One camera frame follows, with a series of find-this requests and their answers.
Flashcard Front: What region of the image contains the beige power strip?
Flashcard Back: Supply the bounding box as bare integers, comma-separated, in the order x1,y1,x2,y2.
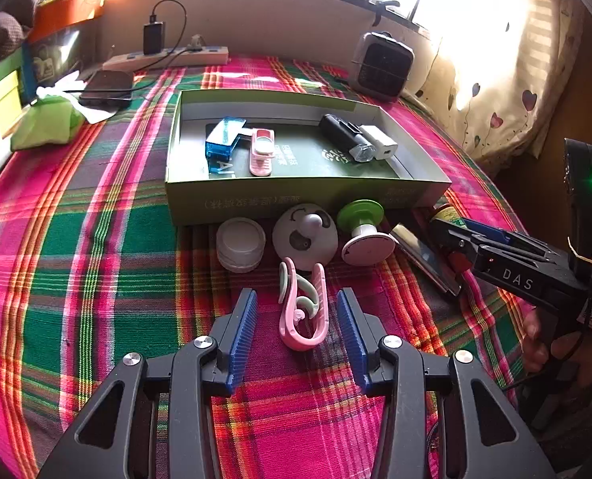
102,46,229,71

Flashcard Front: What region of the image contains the green and white spool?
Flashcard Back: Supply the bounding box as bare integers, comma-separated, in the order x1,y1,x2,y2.
337,200,395,265

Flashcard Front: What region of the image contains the orange plastic bin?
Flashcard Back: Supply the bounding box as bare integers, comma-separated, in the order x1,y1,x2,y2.
26,0,108,43

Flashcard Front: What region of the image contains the person's right hand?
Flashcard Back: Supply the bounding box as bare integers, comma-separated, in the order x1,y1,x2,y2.
523,308,592,375

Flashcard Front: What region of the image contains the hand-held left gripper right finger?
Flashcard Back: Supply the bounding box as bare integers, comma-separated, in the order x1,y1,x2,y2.
337,288,556,479

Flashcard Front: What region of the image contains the green tissue pack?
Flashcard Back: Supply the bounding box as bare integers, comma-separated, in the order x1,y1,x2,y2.
10,87,84,151

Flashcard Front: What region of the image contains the black charger adapter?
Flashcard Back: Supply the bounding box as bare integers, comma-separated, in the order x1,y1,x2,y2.
143,22,167,55

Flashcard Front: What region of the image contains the cream curtain heart print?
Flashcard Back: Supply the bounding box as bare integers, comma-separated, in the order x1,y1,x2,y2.
418,0,588,170

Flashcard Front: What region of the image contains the white round gadget grey knob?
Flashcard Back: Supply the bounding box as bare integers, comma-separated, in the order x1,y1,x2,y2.
272,203,339,263

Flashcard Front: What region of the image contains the pink clip mint pad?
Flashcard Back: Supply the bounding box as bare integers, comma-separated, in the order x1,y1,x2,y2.
248,129,277,177

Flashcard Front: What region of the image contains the grey small heater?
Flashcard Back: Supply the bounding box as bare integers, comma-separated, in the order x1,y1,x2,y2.
352,31,415,101

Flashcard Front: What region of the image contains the yellow cardboard box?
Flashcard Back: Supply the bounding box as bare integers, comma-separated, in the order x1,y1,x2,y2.
0,67,24,155

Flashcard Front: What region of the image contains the pink curved cable clip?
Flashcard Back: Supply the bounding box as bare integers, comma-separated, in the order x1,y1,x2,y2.
277,257,328,350

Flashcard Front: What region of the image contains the black charging cable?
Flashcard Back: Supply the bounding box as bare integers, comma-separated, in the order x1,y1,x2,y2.
66,0,189,95

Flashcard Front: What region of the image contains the clear plastic container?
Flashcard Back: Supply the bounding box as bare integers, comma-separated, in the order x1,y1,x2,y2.
24,30,84,88

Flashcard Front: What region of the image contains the green cardboard box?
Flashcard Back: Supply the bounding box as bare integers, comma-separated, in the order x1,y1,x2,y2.
165,90,452,228

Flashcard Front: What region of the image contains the white round jar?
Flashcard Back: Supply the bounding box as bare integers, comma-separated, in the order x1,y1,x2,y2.
216,217,267,273

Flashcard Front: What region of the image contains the white USB charger cube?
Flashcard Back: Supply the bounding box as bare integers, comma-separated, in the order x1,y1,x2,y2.
360,125,399,160

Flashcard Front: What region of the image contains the black window hook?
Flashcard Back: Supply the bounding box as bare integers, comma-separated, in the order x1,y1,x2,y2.
373,1,400,28

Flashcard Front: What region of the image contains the silver tube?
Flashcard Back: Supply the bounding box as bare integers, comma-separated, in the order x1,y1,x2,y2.
390,224,462,300

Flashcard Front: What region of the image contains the brown cloth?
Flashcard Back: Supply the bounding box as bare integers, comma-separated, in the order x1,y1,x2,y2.
0,12,27,68

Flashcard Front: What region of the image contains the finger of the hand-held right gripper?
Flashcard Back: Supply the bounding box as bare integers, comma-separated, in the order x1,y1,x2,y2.
463,218,552,261
428,218,487,273

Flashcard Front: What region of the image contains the black smartphone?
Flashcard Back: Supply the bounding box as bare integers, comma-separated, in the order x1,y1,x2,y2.
79,71,134,107

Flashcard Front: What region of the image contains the blue translucent USB tester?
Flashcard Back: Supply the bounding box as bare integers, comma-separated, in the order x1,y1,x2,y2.
205,118,247,176

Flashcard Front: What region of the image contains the small bottle red cap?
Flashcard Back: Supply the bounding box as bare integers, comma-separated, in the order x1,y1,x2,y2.
428,206,470,280

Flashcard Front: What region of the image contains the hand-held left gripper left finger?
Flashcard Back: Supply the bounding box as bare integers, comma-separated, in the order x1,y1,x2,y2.
36,288,259,479

